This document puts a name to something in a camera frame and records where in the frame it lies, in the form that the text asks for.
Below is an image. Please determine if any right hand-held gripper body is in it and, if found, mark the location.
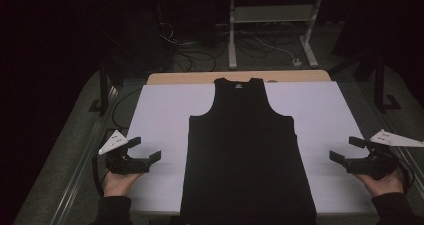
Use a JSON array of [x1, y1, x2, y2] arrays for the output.
[[344, 128, 424, 181]]

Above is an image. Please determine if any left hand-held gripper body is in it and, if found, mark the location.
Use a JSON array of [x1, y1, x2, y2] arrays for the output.
[[98, 129, 151, 175]]

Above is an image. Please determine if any black tank top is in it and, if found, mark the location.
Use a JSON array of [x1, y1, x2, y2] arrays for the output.
[[179, 77, 318, 225]]

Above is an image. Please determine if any person's right hand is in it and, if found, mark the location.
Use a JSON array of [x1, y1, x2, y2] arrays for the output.
[[354, 169, 406, 198]]

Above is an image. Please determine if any person's left hand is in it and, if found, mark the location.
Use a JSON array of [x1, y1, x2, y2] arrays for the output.
[[102, 170, 144, 198]]

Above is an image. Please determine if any white board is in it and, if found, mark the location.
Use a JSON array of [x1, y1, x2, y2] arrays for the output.
[[126, 81, 378, 216]]

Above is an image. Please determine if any black metal stand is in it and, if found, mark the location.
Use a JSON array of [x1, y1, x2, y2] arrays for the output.
[[88, 56, 126, 116], [328, 51, 403, 114]]

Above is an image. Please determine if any metal floor rail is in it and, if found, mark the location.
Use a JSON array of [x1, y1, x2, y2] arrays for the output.
[[49, 84, 119, 225], [358, 81, 424, 199]]

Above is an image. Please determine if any left hand-held gripper cable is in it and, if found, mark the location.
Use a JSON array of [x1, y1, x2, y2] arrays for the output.
[[92, 148, 116, 198]]

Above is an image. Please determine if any hand-held gripper cable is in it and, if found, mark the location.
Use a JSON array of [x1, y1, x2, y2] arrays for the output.
[[92, 148, 116, 198], [394, 154, 416, 194]]

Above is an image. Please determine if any right hand-held gripper cable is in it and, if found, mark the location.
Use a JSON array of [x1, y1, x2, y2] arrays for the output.
[[394, 154, 416, 194]]

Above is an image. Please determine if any black floor cable loop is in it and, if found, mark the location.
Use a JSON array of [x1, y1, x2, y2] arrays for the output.
[[111, 88, 143, 131]]

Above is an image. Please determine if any bundle of black floor cables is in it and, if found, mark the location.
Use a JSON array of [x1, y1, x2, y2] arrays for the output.
[[159, 21, 231, 73]]

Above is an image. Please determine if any white floor cable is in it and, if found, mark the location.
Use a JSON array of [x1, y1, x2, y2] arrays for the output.
[[254, 36, 298, 63]]

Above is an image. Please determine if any grey metal desk frame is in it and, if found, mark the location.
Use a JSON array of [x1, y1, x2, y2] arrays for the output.
[[215, 0, 325, 70]]

